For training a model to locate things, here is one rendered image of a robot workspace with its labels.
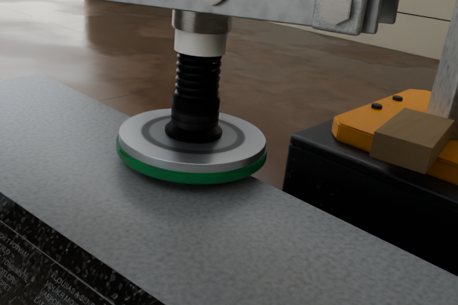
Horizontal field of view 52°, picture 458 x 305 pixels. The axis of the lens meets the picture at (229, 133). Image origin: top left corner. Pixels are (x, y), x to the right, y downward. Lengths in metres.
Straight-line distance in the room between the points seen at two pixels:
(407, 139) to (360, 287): 0.40
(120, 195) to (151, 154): 0.06
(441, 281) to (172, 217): 0.30
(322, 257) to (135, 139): 0.29
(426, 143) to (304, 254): 0.40
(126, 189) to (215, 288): 0.21
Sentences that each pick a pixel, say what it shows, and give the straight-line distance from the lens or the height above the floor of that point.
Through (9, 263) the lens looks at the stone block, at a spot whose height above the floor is 0.76.
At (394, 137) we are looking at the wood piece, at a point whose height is 0.83.
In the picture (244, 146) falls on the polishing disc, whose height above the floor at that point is 0.85.
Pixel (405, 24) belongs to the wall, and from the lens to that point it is 6.87.
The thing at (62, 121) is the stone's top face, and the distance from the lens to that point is 0.85.
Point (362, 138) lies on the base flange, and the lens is 1.02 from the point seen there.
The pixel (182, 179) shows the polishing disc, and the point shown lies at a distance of 0.60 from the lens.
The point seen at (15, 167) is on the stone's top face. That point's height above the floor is 0.80.
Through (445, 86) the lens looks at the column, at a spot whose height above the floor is 0.87.
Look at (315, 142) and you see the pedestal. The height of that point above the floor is 0.74.
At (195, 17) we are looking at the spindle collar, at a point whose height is 1.02.
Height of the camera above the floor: 1.11
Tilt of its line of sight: 22 degrees down
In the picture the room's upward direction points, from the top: 6 degrees clockwise
